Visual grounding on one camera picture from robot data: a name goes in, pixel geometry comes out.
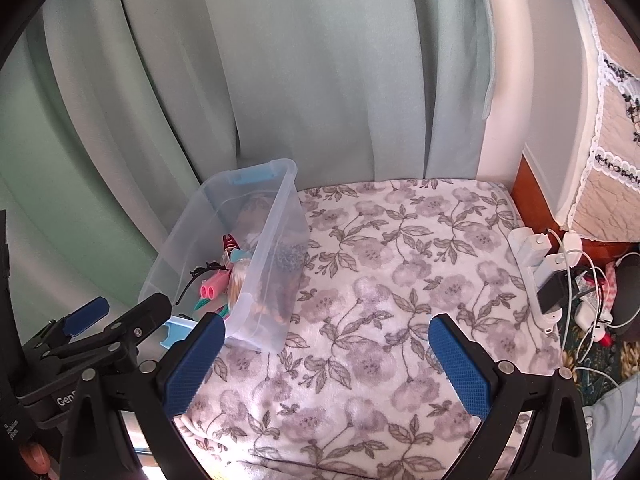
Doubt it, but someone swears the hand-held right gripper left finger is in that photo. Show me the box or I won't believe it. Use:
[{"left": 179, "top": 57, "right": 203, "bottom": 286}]
[{"left": 59, "top": 311, "right": 227, "bottom": 480}]

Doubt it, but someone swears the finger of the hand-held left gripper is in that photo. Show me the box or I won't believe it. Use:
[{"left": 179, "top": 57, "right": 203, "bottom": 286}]
[
  {"left": 22, "top": 296, "right": 111, "bottom": 354},
  {"left": 15, "top": 292, "right": 173, "bottom": 402}
]

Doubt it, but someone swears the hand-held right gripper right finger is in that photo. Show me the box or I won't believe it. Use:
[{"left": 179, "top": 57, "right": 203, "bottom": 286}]
[{"left": 428, "top": 312, "right": 593, "bottom": 480}]

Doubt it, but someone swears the pink hair roller clip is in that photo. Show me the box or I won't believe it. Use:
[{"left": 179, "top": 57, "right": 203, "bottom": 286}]
[{"left": 197, "top": 267, "right": 231, "bottom": 303}]

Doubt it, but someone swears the black toothed headband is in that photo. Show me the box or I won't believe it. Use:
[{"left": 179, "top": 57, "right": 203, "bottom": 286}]
[{"left": 172, "top": 260, "right": 228, "bottom": 306}]

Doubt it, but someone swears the cotton swab pack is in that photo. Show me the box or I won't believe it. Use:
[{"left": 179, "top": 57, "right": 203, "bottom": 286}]
[{"left": 227, "top": 255, "right": 253, "bottom": 311}]

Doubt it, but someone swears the clear plastic storage container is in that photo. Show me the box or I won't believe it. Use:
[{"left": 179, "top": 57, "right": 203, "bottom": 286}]
[{"left": 137, "top": 158, "right": 312, "bottom": 356}]

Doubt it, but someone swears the person's left hand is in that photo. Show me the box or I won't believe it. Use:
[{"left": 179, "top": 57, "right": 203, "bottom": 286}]
[{"left": 22, "top": 443, "right": 57, "bottom": 480}]

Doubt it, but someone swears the white power strip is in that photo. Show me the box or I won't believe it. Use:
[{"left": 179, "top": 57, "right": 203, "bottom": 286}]
[{"left": 507, "top": 227, "right": 586, "bottom": 333}]

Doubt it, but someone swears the grey floral fleece blanket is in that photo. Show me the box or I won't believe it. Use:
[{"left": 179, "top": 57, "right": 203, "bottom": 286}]
[{"left": 120, "top": 178, "right": 561, "bottom": 480}]

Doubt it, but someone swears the black charger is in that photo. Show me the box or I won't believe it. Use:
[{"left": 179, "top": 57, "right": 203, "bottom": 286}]
[{"left": 540, "top": 270, "right": 576, "bottom": 313}]

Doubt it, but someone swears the dark floral bedsheet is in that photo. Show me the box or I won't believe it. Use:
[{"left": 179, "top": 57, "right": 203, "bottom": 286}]
[{"left": 555, "top": 245, "right": 640, "bottom": 406}]

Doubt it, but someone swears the white bottle with red cap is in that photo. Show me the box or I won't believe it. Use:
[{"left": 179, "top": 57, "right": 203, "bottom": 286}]
[{"left": 575, "top": 305, "right": 616, "bottom": 348}]

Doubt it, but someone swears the white plug adapter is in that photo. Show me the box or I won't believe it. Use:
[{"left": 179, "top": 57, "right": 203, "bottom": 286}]
[
  {"left": 520, "top": 230, "right": 553, "bottom": 266},
  {"left": 542, "top": 242, "right": 583, "bottom": 273}
]

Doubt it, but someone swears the grey daisy print pillow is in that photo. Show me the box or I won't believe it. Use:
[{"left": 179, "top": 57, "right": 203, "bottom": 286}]
[{"left": 582, "top": 375, "right": 640, "bottom": 480}]

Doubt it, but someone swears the pink white knitted cloth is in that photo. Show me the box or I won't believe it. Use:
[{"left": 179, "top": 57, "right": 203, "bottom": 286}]
[{"left": 600, "top": 265, "right": 621, "bottom": 306}]

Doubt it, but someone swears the dark round pouch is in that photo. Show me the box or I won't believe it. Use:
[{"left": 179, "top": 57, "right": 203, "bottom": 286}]
[{"left": 612, "top": 255, "right": 640, "bottom": 336}]

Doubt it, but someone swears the wooden headboard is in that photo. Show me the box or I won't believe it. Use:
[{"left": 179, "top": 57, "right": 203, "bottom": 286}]
[{"left": 522, "top": 152, "right": 640, "bottom": 261}]

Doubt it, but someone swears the beige quilted lace cover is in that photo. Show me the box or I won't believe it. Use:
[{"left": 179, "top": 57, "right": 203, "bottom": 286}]
[{"left": 560, "top": 0, "right": 640, "bottom": 241}]

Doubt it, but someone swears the pale green curtain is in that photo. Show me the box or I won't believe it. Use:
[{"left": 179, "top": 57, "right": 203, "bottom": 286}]
[{"left": 0, "top": 0, "right": 501, "bottom": 321}]

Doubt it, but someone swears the white charging cable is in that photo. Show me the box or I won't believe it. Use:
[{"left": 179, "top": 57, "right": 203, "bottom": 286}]
[
  {"left": 570, "top": 364, "right": 627, "bottom": 453},
  {"left": 547, "top": 229, "right": 608, "bottom": 311}
]

